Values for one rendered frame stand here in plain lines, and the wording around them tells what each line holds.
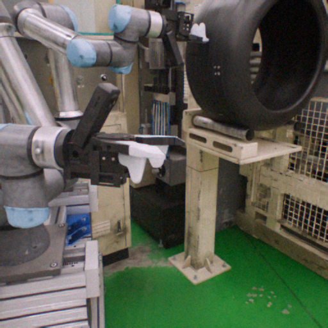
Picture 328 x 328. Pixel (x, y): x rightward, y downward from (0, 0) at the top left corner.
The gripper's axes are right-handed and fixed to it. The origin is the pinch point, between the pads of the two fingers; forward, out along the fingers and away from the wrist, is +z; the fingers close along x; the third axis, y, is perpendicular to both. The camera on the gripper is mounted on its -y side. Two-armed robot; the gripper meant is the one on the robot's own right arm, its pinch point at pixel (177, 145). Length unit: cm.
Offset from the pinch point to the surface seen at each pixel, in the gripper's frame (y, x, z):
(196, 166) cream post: 27, -113, -12
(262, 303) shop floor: 93, -106, 25
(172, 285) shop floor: 93, -107, -22
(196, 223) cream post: 59, -116, -11
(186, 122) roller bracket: 4, -98, -17
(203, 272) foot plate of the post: 90, -120, -7
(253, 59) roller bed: -29, -143, 11
